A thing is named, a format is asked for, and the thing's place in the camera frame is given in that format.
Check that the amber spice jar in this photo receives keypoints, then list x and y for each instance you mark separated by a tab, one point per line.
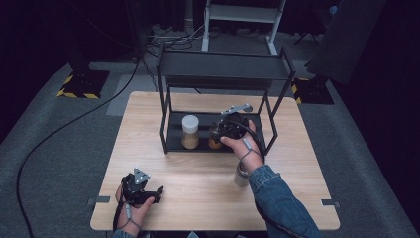
215	143

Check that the white metal stand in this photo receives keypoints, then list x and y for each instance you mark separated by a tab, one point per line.
242	13

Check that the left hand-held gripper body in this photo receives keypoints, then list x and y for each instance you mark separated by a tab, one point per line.
135	190

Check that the person's left hand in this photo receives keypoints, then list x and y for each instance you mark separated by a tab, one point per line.
135	213

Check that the clear glass spice jar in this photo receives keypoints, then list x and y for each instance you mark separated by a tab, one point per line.
241	180

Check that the person's right hand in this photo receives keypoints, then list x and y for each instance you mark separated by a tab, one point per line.
246	152

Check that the grey tape strip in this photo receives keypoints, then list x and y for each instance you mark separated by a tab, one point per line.
99	200
330	203

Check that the white-lidded spice jar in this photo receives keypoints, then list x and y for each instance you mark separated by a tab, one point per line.
190	132

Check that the black tripod legs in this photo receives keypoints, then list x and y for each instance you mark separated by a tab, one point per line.
305	38

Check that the black base with hazard tape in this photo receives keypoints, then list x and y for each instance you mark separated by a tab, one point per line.
313	91
84	84

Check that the black metal two-tier rack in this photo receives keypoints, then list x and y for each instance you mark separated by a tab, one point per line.
221	67

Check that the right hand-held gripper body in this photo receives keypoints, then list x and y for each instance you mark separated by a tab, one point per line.
232	127

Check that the dark tilted panel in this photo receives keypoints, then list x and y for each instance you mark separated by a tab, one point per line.
346	39

